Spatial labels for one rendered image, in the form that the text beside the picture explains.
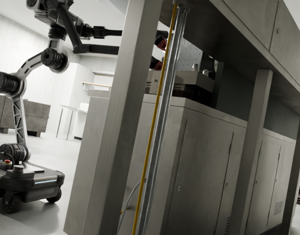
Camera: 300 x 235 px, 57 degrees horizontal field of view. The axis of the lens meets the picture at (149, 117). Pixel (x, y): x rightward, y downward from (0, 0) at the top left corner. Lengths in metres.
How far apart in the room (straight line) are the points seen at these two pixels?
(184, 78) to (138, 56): 0.62
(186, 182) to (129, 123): 0.67
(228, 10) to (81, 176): 1.09
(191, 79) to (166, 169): 0.40
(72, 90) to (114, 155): 9.14
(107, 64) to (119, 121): 9.86
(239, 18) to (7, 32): 8.31
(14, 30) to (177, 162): 8.33
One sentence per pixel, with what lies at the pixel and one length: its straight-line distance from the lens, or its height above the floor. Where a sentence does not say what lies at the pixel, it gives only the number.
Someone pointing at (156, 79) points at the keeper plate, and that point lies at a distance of 1.33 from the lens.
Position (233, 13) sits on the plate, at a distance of 1.02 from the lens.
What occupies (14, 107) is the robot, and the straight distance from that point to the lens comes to 2.67.
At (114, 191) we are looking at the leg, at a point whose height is 0.59.
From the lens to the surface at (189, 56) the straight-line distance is 1.53.
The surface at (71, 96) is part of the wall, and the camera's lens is 9.74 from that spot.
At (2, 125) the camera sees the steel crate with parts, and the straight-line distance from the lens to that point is 6.84.
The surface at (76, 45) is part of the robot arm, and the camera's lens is 1.97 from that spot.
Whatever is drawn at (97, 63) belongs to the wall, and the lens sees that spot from 10.74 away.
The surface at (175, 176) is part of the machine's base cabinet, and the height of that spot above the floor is 0.57.
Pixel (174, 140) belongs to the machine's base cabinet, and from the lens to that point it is 1.16.
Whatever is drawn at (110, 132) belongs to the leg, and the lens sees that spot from 0.66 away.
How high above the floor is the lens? 0.75
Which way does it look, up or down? 2 degrees up
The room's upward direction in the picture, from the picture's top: 11 degrees clockwise
